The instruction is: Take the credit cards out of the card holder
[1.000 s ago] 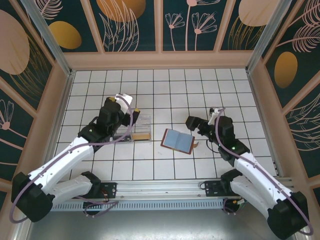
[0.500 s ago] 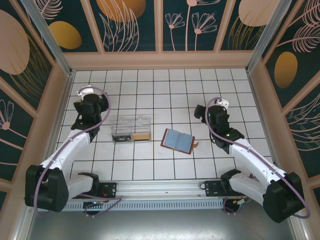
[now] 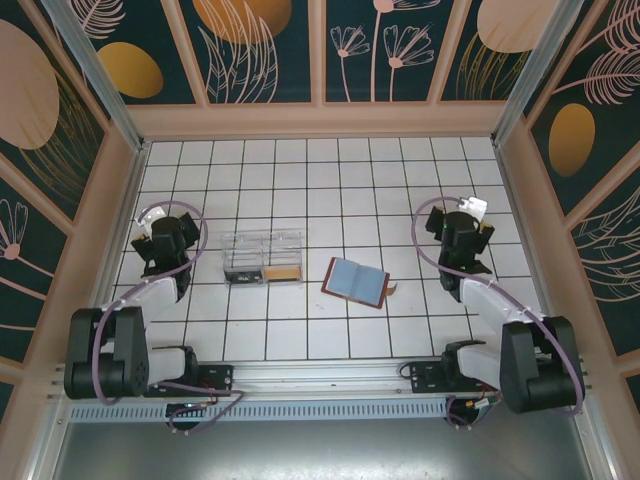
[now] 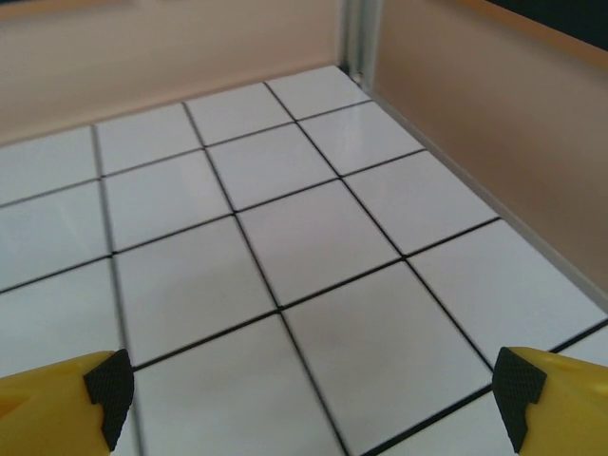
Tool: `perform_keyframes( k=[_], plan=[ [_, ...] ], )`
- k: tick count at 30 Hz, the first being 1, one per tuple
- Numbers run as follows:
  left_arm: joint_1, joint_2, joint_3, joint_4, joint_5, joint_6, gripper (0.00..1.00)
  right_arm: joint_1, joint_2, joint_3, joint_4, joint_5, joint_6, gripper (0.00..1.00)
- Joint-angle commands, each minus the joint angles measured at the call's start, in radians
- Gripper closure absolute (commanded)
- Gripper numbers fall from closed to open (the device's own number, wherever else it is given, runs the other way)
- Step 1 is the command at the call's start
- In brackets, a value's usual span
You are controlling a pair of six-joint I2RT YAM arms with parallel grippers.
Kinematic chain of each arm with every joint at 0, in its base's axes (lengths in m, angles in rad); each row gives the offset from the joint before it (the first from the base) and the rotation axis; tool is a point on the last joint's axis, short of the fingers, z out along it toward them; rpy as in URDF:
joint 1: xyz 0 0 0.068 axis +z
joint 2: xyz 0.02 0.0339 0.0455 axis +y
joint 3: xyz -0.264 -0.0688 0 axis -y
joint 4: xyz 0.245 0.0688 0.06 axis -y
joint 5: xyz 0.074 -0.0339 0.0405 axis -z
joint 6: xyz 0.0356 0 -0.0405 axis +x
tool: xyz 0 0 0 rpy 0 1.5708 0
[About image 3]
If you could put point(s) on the brown leather card holder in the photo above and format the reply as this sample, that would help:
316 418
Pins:
350 280

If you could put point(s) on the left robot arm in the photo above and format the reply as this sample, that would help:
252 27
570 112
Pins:
125 360

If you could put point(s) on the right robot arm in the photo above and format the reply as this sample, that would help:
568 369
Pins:
530 370

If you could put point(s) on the gold card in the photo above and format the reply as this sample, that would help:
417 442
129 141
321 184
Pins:
282 274

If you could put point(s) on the clear acrylic organizer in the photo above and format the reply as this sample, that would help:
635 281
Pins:
260 247

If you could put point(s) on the grey metal sheet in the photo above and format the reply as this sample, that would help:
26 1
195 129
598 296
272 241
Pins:
325 450

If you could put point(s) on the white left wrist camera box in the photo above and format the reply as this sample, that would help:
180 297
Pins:
141 219

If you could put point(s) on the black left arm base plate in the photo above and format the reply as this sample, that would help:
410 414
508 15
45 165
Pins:
220 380

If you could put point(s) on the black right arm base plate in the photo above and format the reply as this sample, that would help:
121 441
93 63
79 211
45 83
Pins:
425 380

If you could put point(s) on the aluminium frame post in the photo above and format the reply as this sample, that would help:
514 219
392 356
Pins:
107 87
522 75

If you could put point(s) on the aluminium mounting rail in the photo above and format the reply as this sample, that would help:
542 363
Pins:
325 380

